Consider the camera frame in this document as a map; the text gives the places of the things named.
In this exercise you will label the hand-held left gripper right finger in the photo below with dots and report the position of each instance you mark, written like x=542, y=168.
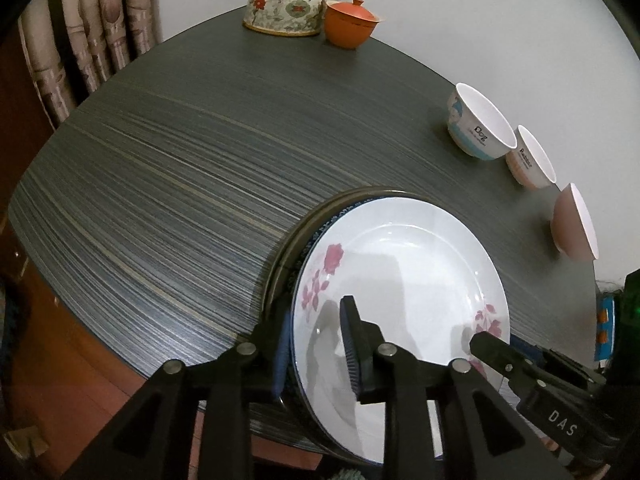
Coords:
x=350, y=345

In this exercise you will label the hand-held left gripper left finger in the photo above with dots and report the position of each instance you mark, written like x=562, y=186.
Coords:
x=282, y=360

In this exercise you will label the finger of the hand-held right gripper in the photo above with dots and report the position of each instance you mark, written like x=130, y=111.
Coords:
x=565, y=365
x=500, y=355

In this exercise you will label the large blue floral plate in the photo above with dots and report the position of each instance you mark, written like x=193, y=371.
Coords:
x=270, y=285

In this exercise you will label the white plate with pink flowers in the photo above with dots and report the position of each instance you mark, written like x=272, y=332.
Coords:
x=400, y=270

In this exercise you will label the white bowl with pink print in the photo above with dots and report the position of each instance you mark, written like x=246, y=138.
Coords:
x=530, y=165

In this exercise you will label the white bowl with blue print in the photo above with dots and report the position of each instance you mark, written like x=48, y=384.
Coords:
x=475, y=130

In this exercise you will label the blue box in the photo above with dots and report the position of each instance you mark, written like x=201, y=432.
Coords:
x=606, y=330

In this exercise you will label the orange lidded cup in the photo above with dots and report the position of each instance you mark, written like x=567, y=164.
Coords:
x=350, y=22

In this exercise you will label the brown wooden cabinet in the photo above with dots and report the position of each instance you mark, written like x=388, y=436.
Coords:
x=25, y=110

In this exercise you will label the beige patterned curtain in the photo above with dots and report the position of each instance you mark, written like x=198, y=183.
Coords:
x=90, y=35

